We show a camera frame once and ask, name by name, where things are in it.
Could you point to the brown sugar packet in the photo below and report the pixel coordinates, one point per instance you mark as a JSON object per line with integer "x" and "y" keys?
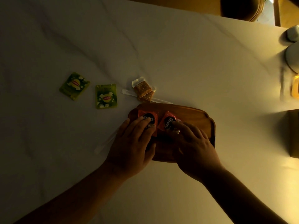
{"x": 141, "y": 86}
{"x": 148, "y": 96}

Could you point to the person's right forearm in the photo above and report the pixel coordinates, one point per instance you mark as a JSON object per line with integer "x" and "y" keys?
{"x": 243, "y": 200}

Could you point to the wooden tray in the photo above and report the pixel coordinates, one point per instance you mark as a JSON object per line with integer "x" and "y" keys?
{"x": 198, "y": 118}

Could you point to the person's right hand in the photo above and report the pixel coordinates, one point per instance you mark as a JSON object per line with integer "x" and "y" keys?
{"x": 198, "y": 153}

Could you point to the person's left forearm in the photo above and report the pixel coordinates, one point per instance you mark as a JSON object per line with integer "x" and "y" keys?
{"x": 77, "y": 200}

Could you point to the person's left hand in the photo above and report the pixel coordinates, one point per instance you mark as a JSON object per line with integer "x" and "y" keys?
{"x": 130, "y": 151}

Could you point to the white stirrer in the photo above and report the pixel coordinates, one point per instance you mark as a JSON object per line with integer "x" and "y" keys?
{"x": 127, "y": 92}
{"x": 105, "y": 144}

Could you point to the black sign in wooden frame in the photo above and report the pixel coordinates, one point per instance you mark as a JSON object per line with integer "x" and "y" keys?
{"x": 294, "y": 135}

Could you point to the amber glass ashtray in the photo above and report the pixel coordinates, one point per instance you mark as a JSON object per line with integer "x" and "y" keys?
{"x": 295, "y": 87}

